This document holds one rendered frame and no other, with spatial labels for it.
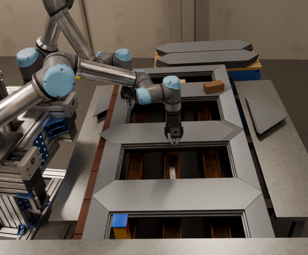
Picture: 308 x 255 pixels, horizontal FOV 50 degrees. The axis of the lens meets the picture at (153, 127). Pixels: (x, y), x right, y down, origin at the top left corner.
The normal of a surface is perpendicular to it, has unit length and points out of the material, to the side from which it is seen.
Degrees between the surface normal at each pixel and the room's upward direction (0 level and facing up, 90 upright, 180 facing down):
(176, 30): 90
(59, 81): 87
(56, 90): 87
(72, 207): 0
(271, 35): 90
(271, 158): 0
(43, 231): 0
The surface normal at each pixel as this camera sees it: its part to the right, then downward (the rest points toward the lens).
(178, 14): -0.18, 0.60
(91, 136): -0.07, -0.80
